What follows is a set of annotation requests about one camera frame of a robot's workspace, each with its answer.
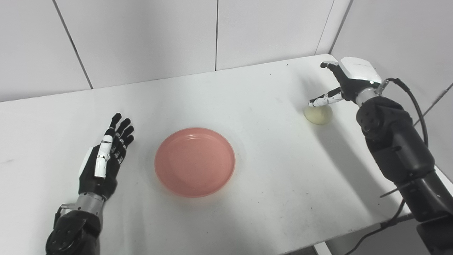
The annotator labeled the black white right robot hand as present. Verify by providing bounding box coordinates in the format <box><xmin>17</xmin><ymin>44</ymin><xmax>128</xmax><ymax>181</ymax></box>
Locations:
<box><xmin>309</xmin><ymin>57</ymin><xmax>383</xmax><ymax>108</ymax></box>

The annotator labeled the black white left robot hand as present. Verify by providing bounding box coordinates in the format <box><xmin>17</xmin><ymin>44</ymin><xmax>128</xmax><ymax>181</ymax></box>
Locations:
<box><xmin>78</xmin><ymin>113</ymin><xmax>135</xmax><ymax>202</ymax></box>

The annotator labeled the cream steamed bun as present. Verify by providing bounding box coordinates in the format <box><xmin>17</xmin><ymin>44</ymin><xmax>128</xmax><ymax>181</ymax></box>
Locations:
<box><xmin>304</xmin><ymin>104</ymin><xmax>333</xmax><ymax>125</ymax></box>

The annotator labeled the pink round plate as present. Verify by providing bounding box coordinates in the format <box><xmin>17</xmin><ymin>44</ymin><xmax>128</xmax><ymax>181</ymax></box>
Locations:
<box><xmin>154</xmin><ymin>128</ymin><xmax>236</xmax><ymax>198</ymax></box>

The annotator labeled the white table leg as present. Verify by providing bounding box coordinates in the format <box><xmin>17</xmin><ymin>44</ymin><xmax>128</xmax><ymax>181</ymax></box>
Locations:
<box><xmin>313</xmin><ymin>242</ymin><xmax>335</xmax><ymax>255</ymax></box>

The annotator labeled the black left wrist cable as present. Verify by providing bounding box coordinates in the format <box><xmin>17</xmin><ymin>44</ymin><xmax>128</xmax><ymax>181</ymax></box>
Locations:
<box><xmin>53</xmin><ymin>204</ymin><xmax>76</xmax><ymax>227</ymax></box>

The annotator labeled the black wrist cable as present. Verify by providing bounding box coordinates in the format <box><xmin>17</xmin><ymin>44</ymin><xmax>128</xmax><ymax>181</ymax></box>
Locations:
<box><xmin>53</xmin><ymin>204</ymin><xmax>76</xmax><ymax>227</ymax></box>
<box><xmin>375</xmin><ymin>78</ymin><xmax>429</xmax><ymax>147</ymax></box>

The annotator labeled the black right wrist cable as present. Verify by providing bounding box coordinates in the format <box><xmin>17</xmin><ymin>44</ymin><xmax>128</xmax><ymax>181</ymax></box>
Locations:
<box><xmin>375</xmin><ymin>78</ymin><xmax>429</xmax><ymax>147</ymax></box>

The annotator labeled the thin black loose cable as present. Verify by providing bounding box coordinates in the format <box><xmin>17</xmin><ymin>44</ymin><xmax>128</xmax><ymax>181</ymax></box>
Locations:
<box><xmin>343</xmin><ymin>198</ymin><xmax>413</xmax><ymax>255</ymax></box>

